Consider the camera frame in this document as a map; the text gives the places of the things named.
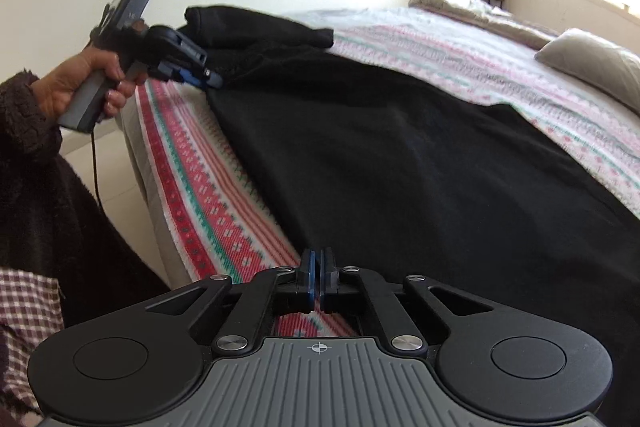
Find black pants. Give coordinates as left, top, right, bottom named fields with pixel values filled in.
left=200, top=38, right=640, bottom=413

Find beige duvet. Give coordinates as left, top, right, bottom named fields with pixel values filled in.
left=409, top=0, right=556, bottom=50

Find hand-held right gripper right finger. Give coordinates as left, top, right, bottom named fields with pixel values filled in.
left=320, top=248, right=496, bottom=353

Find person's left hand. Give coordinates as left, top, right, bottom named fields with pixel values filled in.
left=31, top=44, right=149, bottom=120

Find bed with light sheet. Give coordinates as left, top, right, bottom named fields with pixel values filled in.
left=117, top=94, right=196, bottom=295

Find black folded garment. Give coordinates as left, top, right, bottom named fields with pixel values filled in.
left=176, top=5, right=335, bottom=58

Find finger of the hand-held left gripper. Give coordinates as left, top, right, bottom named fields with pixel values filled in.
left=156, top=61, right=213, bottom=90
left=172, top=32, right=224, bottom=88

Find dark fuzzy coat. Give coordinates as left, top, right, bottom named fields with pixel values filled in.
left=0, top=152, right=171, bottom=333

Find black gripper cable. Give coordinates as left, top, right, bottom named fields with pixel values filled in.
left=89, top=4, right=107, bottom=210

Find checked cloth garment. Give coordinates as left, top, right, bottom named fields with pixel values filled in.
left=0, top=269, right=66, bottom=427

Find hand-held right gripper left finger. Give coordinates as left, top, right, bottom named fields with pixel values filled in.
left=144, top=248, right=317, bottom=355

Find beige pillow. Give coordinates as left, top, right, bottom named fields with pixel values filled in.
left=534, top=28, right=640, bottom=112

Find person's left forearm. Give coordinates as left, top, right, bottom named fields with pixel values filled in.
left=0, top=72, right=63, bottom=162

